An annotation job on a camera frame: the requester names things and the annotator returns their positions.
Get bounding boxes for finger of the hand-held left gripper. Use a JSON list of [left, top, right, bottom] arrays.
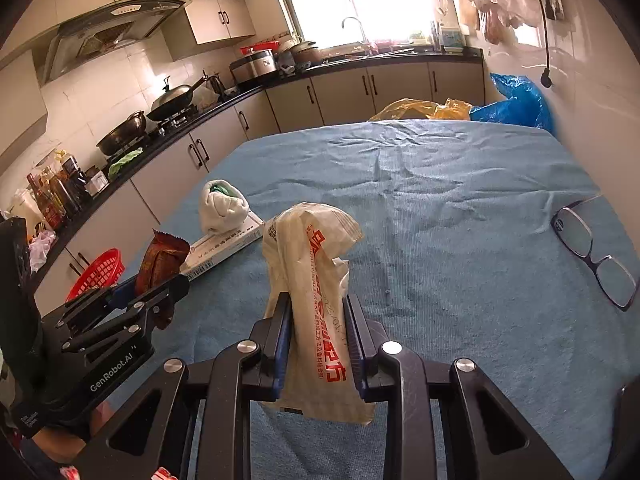
[[60, 275, 191, 359], [65, 280, 138, 329]]

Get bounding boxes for dark framed eyeglasses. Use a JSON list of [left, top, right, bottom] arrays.
[[550, 195, 639, 312]]

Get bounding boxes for dark red snack packet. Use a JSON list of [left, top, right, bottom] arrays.
[[135, 229, 192, 331]]

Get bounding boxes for wok with metal lid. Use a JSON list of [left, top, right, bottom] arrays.
[[146, 75, 208, 122]]

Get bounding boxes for brown pot with lid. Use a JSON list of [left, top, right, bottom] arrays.
[[290, 42, 321, 68]]

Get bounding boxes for white plastic bag red print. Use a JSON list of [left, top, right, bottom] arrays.
[[261, 201, 377, 427]]

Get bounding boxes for steel rice cooker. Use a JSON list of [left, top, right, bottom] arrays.
[[229, 49, 278, 86]]

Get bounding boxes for green cloth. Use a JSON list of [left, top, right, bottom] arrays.
[[107, 149, 143, 178]]

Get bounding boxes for black hanging cable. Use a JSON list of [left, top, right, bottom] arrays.
[[520, 0, 553, 88]]

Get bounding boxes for row of condiment bottles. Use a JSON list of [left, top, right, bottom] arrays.
[[25, 150, 108, 231]]

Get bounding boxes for yellow plastic bag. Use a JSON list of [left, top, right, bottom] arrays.
[[369, 97, 473, 122]]

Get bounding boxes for small white plastic bag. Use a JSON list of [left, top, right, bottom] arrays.
[[27, 230, 57, 273]]

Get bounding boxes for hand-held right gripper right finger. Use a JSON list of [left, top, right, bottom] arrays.
[[345, 292, 573, 480]]

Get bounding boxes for black kitchen countertop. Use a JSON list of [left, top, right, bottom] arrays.
[[0, 47, 486, 281]]

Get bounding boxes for white flat cardboard box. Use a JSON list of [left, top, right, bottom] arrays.
[[178, 210, 266, 281]]

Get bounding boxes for teal box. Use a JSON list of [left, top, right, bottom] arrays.
[[440, 25, 468, 53]]

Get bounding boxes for metal faucet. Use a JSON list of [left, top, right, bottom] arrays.
[[341, 16, 373, 58]]

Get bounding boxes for blue plastic bag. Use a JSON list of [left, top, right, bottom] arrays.
[[470, 72, 556, 136]]

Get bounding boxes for gas stove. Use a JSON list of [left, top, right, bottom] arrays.
[[145, 105, 201, 136]]

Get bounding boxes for white crumpled cloth bundle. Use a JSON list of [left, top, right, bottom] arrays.
[[199, 178, 251, 236]]

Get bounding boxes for dark open wok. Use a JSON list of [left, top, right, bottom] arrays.
[[96, 110, 148, 156]]

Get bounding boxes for blue table cloth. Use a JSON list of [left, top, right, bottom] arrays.
[[100, 119, 640, 480]]

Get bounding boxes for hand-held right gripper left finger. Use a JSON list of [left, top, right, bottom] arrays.
[[72, 290, 293, 480]]

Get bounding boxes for beige lower cabinets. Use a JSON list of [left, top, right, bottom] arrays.
[[30, 57, 486, 321]]

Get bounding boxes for red plastic basket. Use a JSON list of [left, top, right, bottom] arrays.
[[65, 248, 126, 305]]

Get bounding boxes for range hood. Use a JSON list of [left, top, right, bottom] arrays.
[[42, 0, 193, 86]]

